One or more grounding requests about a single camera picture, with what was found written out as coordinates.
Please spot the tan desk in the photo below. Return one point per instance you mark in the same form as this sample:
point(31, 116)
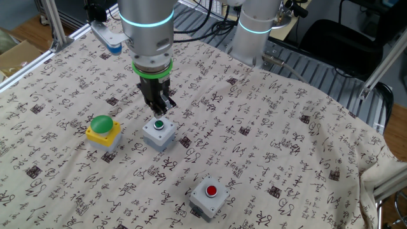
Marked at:
point(292, 31)

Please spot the pale green bag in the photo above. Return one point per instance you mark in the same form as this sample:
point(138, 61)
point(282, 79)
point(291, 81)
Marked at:
point(6, 41)

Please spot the black office chair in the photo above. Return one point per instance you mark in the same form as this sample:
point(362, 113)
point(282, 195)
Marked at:
point(340, 47)

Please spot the aluminium frame post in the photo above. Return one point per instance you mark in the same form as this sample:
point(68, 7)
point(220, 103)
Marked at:
point(381, 66)
point(52, 19)

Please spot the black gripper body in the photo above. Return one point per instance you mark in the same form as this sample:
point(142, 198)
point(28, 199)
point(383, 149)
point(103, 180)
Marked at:
point(154, 86)

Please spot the beige calligraphy print tablecloth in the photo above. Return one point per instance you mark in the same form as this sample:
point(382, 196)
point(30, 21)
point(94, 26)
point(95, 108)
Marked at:
point(254, 127)

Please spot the grey box green button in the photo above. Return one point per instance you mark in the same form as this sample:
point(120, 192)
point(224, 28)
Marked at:
point(159, 136)

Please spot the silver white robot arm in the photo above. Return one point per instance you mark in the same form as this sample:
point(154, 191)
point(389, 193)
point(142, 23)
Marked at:
point(146, 35)

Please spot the yellow box green mushroom button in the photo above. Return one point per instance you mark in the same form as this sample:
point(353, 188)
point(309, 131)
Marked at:
point(101, 124)

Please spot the wrist camera on silver bracket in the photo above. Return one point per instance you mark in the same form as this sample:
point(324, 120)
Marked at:
point(108, 36)

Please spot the grey box red button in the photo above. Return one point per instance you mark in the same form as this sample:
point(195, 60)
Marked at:
point(203, 203)

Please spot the brown cardboard box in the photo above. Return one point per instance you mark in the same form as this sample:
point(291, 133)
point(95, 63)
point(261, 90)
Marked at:
point(19, 58)

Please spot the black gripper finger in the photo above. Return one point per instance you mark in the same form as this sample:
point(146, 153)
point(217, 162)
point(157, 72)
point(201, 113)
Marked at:
point(167, 103)
point(152, 103)

